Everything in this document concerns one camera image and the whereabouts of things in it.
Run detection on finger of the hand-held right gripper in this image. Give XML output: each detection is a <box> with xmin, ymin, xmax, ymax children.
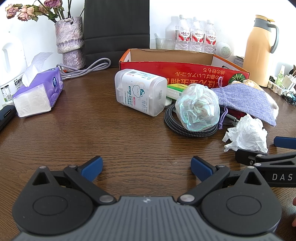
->
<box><xmin>235</xmin><ymin>148</ymin><xmax>296</xmax><ymax>166</ymax></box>
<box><xmin>273</xmin><ymin>137</ymin><xmax>296</xmax><ymax>149</ymax></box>

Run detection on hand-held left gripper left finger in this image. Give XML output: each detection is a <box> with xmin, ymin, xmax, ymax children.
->
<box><xmin>32</xmin><ymin>156</ymin><xmax>116</xmax><ymax>206</ymax></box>

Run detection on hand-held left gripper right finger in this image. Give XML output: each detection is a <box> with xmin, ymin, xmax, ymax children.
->
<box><xmin>178</xmin><ymin>156</ymin><xmax>263</xmax><ymax>206</ymax></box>

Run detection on white tissue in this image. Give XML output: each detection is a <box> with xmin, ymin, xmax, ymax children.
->
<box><xmin>222</xmin><ymin>114</ymin><xmax>268</xmax><ymax>153</ymax></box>

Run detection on black metal pen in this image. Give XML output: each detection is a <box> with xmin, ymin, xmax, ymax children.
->
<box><xmin>222</xmin><ymin>113</ymin><xmax>240</xmax><ymax>123</ymax></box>

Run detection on purple drawstring pouch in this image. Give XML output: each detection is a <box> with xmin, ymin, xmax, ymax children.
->
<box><xmin>210</xmin><ymin>77</ymin><xmax>279</xmax><ymax>129</ymax></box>

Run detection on black braided cable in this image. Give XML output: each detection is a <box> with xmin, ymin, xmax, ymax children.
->
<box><xmin>164</xmin><ymin>104</ymin><xmax>219</xmax><ymax>138</ymax></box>

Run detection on iridescent plastic bag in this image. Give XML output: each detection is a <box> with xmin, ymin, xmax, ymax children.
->
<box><xmin>175</xmin><ymin>83</ymin><xmax>220</xmax><ymax>132</ymax></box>

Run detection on white and yellow plush toy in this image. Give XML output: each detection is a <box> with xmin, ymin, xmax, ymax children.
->
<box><xmin>231</xmin><ymin>79</ymin><xmax>279</xmax><ymax>110</ymax></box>

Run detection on green yellow packet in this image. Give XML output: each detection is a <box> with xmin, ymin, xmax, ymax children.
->
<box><xmin>167</xmin><ymin>83</ymin><xmax>189</xmax><ymax>105</ymax></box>

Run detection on clear cotton swab box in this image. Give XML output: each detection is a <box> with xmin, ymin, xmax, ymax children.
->
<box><xmin>115</xmin><ymin>69</ymin><xmax>167</xmax><ymax>117</ymax></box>

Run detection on red cardboard box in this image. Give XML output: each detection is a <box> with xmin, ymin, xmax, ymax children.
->
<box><xmin>119</xmin><ymin>48</ymin><xmax>250</xmax><ymax>90</ymax></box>

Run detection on white power strip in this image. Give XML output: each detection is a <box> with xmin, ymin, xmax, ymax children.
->
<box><xmin>268</xmin><ymin>76</ymin><xmax>296</xmax><ymax>95</ymax></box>

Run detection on white charger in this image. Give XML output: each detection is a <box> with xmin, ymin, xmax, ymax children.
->
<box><xmin>285</xmin><ymin>70</ymin><xmax>296</xmax><ymax>90</ymax></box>

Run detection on green spray bottle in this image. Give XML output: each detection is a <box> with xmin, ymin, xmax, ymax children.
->
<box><xmin>276</xmin><ymin>65</ymin><xmax>286</xmax><ymax>87</ymax></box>

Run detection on yellow thermos jug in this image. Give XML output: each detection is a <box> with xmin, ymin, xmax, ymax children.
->
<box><xmin>243</xmin><ymin>15</ymin><xmax>279</xmax><ymax>88</ymax></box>

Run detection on purple tissue pack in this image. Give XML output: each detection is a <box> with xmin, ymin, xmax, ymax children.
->
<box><xmin>12</xmin><ymin>52</ymin><xmax>65</xmax><ymax>117</ymax></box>

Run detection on dark blue case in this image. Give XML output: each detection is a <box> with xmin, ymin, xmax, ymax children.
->
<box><xmin>0</xmin><ymin>105</ymin><xmax>17</xmax><ymax>132</ymax></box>

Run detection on white round speaker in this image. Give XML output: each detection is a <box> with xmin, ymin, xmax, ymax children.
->
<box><xmin>215</xmin><ymin>42</ymin><xmax>232</xmax><ymax>58</ymax></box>

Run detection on clear water bottle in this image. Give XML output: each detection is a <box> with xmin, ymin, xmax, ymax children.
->
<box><xmin>174</xmin><ymin>15</ymin><xmax>192</xmax><ymax>51</ymax></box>
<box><xmin>203</xmin><ymin>20</ymin><xmax>218</xmax><ymax>54</ymax></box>
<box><xmin>190</xmin><ymin>17</ymin><xmax>206</xmax><ymax>52</ymax></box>

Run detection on purple stone vase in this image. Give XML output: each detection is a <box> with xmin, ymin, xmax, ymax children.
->
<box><xmin>55</xmin><ymin>16</ymin><xmax>85</xmax><ymax>69</ymax></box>

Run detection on clear glass cup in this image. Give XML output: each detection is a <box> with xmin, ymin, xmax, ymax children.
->
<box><xmin>154</xmin><ymin>33</ymin><xmax>176</xmax><ymax>50</ymax></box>

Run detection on white detergent bottle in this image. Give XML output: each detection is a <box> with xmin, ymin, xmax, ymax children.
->
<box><xmin>0</xmin><ymin>38</ymin><xmax>27</xmax><ymax>102</ymax></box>

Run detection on black paper bag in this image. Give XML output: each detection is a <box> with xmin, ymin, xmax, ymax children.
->
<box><xmin>83</xmin><ymin>0</ymin><xmax>150</xmax><ymax>68</ymax></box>

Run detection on black earphone cable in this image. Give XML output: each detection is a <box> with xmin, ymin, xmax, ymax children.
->
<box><xmin>281</xmin><ymin>91</ymin><xmax>296</xmax><ymax>103</ymax></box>

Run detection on grey cable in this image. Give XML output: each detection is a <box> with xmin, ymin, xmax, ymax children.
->
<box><xmin>57</xmin><ymin>58</ymin><xmax>112</xmax><ymax>80</ymax></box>

